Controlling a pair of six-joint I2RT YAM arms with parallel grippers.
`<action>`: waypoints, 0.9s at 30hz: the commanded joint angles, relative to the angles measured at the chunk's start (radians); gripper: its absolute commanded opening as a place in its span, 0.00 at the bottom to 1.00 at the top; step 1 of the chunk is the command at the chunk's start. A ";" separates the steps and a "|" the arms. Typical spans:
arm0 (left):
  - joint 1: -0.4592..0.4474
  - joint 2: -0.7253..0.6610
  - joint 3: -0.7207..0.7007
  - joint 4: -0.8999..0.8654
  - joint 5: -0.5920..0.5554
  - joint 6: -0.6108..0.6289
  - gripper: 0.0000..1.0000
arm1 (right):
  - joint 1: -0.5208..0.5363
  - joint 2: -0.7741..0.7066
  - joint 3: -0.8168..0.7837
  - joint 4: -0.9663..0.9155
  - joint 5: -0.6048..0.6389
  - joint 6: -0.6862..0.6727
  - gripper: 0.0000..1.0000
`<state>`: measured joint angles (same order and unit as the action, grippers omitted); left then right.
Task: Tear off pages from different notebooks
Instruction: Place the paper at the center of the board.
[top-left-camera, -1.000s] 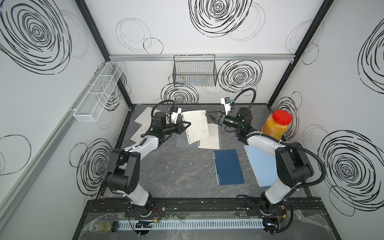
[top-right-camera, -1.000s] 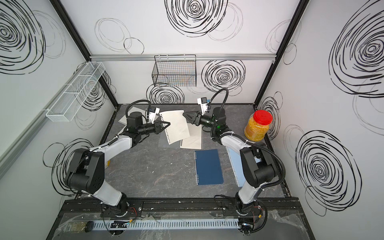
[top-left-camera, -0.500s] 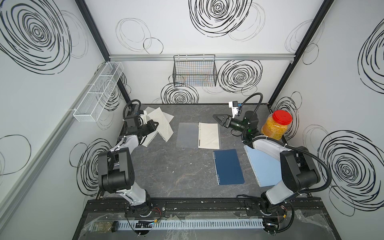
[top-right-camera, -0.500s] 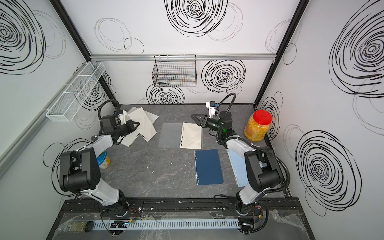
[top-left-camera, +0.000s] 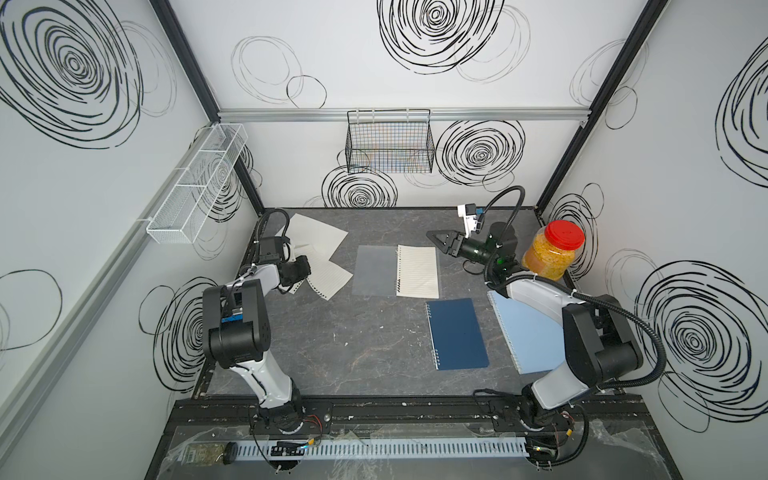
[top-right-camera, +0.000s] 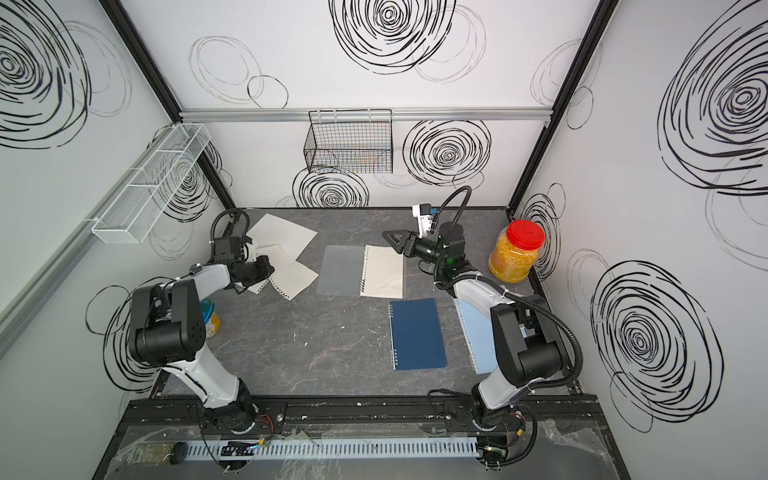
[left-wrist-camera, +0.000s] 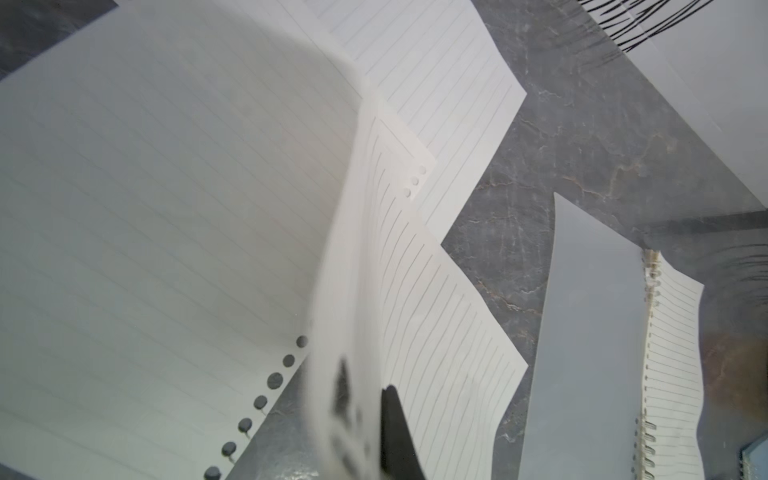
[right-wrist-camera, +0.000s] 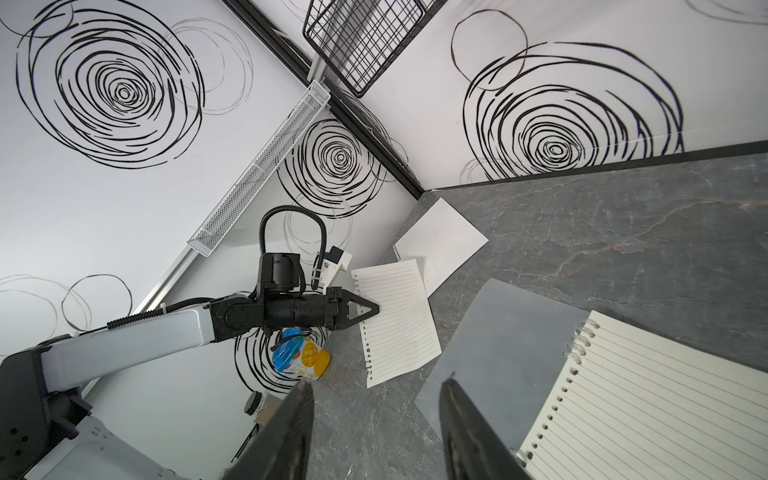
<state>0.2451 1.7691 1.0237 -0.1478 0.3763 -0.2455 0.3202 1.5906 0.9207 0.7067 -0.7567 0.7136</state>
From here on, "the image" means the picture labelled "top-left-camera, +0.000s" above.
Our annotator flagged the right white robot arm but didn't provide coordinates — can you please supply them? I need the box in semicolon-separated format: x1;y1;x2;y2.
426;222;666;423

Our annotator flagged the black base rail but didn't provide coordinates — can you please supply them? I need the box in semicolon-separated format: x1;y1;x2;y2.
170;394;652;434

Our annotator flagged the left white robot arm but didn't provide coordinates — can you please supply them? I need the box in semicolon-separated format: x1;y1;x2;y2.
202;235;311;432

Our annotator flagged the white slotted cable duct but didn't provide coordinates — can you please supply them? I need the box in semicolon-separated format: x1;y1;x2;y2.
235;437;529;461

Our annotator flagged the cornflakes jar with red lid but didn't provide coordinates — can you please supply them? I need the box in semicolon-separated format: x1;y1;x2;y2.
521;220;585;281

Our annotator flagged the light blue spiral notebook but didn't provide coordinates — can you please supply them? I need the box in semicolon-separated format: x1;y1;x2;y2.
487;291;565;375

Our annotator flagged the black corner frame post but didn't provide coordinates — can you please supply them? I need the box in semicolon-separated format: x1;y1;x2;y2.
535;0;668;214

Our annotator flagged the white mesh wall shelf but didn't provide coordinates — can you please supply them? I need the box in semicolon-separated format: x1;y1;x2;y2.
146;123;248;245

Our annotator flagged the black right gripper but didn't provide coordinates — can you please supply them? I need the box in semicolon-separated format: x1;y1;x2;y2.
427;231;496;271

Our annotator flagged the aluminium wall rail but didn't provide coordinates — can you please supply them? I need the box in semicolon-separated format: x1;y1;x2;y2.
219;107;591;123

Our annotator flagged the left black frame post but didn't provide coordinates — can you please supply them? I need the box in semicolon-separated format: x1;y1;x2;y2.
149;0;265;216

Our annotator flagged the black wire basket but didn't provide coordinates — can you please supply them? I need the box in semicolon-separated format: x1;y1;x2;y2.
344;120;436;174

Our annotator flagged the frosted cover white notebook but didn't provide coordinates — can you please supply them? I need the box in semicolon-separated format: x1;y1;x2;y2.
352;245;440;299

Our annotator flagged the torn lined paper page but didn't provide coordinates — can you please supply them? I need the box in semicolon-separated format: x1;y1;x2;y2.
287;214;348;260

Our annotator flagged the dark blue spiral notebook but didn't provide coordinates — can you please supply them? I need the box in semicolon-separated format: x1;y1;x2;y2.
426;298;490;371

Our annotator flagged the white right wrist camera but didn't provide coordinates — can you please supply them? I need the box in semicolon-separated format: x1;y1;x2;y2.
457;203;482;238

